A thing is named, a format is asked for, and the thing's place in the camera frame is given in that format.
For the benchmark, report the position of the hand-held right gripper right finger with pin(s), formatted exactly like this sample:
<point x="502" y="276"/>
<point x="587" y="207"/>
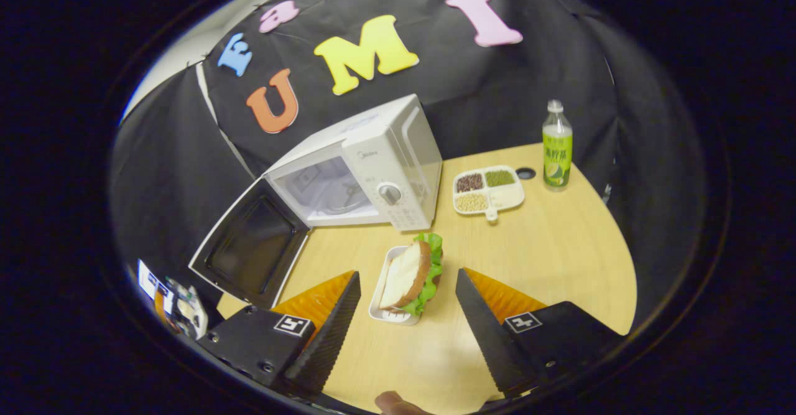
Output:
<point x="491" y="340"/>

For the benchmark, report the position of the white divided dish of beans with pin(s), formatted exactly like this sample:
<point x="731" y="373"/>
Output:
<point x="507" y="198"/>

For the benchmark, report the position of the small white rectangular tray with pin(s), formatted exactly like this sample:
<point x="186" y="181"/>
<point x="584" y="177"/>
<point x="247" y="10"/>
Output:
<point x="398" y="318"/>

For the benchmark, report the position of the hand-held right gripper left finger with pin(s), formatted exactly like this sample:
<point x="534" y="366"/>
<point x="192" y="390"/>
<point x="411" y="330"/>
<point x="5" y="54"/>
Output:
<point x="329" y="340"/>

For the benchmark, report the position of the green drink bottle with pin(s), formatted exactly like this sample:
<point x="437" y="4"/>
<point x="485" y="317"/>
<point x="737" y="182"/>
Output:
<point x="557" y="153"/>

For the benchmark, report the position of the sandwich with lettuce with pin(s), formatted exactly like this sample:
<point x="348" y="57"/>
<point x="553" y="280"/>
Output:
<point x="404" y="275"/>

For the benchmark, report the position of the white microwave oven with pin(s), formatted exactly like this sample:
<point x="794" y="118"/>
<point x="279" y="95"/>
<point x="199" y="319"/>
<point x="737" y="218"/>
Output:
<point x="373" y="153"/>

